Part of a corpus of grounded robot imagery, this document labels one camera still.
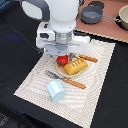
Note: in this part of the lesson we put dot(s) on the yellow toy bread loaf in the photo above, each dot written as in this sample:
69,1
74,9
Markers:
75,66

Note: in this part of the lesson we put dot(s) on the white woven placemat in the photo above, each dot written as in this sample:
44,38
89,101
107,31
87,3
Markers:
79,105

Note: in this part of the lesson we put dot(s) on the round wooden plate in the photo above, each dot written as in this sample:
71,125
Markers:
62,70

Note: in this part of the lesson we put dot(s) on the grey saucepan with handle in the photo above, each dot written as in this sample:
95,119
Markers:
93,15

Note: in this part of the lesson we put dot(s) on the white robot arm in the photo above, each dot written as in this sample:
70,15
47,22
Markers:
57,18

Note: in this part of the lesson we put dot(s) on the knife with wooden handle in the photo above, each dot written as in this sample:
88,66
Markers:
86,57

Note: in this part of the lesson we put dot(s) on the beige bowl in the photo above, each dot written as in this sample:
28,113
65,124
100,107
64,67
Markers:
123,14

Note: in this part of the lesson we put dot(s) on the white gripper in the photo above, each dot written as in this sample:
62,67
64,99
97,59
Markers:
59,44

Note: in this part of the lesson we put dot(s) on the fork with wooden handle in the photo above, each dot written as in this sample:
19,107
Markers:
74,83

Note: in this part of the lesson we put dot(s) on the light blue toy carton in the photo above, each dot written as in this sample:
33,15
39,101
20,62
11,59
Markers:
56,90

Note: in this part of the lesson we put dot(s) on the pink wooden board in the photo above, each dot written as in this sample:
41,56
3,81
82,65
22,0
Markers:
106,27

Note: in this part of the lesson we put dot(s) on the red toy tomato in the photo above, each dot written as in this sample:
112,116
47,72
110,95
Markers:
62,60

